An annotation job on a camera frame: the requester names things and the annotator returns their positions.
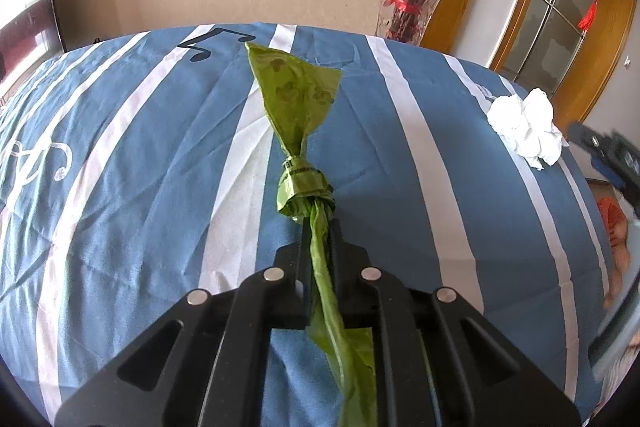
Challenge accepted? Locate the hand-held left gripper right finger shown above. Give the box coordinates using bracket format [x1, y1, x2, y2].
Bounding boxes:
[331, 218, 582, 427]

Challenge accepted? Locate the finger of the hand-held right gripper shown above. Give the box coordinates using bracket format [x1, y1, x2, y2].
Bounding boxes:
[571, 121, 640, 168]
[592, 159, 640, 205]

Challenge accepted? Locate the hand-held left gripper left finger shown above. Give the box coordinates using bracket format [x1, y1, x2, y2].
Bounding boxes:
[54, 226, 314, 427]

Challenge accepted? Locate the red plastic basket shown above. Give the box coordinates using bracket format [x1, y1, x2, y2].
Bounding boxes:
[597, 197, 632, 270]

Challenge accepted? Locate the white tissue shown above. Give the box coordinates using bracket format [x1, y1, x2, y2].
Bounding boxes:
[486, 88, 569, 171]

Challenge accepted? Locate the olive green plastic bag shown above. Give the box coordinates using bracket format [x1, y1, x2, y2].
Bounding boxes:
[245, 42, 378, 427]

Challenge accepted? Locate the frosted glass sliding door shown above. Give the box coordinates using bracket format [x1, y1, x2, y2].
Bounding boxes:
[505, 0, 608, 95]

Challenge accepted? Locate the red tassel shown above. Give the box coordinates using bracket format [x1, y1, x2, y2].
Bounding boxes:
[578, 0, 601, 32]

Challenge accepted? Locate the blue white striped tablecloth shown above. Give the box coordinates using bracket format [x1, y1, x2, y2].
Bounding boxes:
[0, 23, 613, 427]

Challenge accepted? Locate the clear glass vase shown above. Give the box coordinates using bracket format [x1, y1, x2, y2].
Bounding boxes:
[376, 0, 455, 48]

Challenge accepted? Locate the black framed screen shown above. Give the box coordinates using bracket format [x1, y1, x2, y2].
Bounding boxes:
[0, 0, 67, 82]

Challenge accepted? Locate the wooden glass door frame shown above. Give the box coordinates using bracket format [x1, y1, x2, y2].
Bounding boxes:
[492, 0, 640, 122]

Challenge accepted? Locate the wooden arch frame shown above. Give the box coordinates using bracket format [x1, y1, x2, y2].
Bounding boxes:
[422, 0, 488, 55]

